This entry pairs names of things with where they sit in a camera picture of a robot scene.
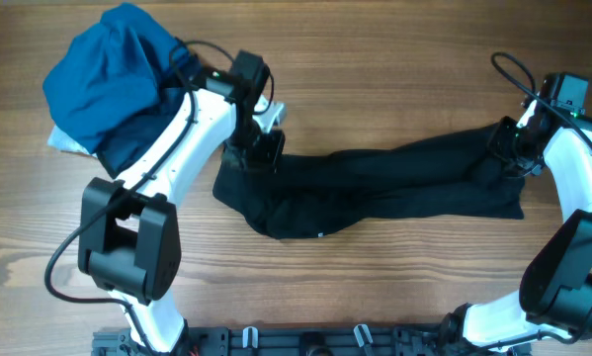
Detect black polo shirt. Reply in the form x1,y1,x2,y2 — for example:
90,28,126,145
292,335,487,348
212,127,525,239

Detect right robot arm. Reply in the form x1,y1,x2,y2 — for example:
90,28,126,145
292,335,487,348
427,72,592,355

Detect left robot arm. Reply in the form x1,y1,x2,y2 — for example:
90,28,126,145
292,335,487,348
78,50,285,355

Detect dark teal garment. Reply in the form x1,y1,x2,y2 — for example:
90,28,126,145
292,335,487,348
96,72,186,178

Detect bright blue shirt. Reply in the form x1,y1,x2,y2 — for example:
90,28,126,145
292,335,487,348
42,3,201,154

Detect light grey cloth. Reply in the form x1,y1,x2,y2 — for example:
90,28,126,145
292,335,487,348
46,126,97,157

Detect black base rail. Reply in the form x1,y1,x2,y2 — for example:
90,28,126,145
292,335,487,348
91,323,532,356

